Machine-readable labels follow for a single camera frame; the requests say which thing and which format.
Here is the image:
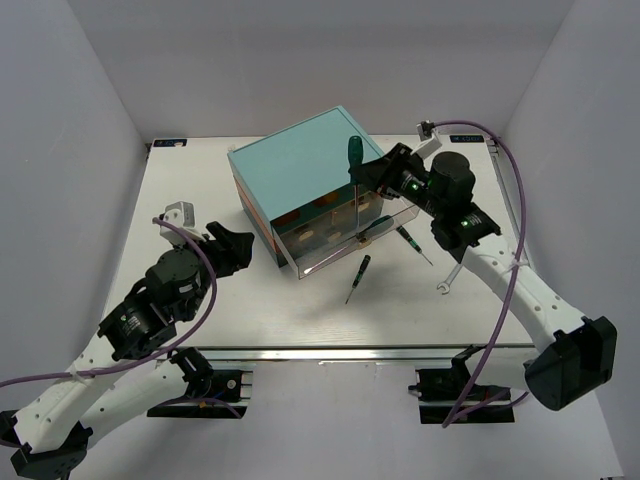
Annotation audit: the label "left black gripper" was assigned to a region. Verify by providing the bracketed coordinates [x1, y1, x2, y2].
[170, 221, 256, 321]

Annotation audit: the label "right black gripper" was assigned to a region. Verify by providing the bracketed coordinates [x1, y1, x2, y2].
[349, 143, 445, 219]

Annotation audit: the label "large green flathead screwdriver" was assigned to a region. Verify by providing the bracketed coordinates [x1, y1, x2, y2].
[345, 135, 365, 239]

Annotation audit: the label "clear bottom drawer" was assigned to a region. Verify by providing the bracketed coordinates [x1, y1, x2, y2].
[269, 171, 418, 279]

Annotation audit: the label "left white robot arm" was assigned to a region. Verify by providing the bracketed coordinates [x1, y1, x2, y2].
[1, 219, 254, 479]

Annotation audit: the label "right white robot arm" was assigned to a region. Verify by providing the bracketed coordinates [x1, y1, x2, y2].
[349, 143, 617, 411]

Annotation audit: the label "small precision screwdriver right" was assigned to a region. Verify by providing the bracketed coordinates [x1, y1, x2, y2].
[396, 226, 433, 266]

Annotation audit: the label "small precision screwdriver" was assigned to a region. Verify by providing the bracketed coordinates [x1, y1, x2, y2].
[345, 255, 371, 304]
[396, 226, 433, 266]

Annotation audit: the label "teal drawer cabinet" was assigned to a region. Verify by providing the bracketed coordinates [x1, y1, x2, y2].
[228, 106, 382, 262]

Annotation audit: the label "small precision screwdriver centre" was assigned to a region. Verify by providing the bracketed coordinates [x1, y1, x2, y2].
[345, 255, 371, 304]

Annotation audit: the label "silver open-end wrench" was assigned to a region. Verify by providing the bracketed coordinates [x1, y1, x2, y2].
[436, 264, 462, 295]

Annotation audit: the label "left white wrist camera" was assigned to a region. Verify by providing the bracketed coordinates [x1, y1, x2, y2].
[153, 201, 205, 247]

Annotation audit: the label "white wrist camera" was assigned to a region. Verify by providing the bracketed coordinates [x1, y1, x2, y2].
[412, 121, 442, 160]
[153, 201, 205, 247]

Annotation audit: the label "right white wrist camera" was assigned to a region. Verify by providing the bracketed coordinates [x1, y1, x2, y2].
[412, 121, 442, 160]

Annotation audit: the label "aluminium table edge rail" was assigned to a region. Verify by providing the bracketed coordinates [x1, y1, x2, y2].
[94, 344, 536, 362]

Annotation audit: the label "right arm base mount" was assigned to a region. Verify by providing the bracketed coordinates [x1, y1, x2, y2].
[408, 346, 515, 425]

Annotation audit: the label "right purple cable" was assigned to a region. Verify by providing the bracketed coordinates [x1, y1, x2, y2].
[434, 118, 529, 429]

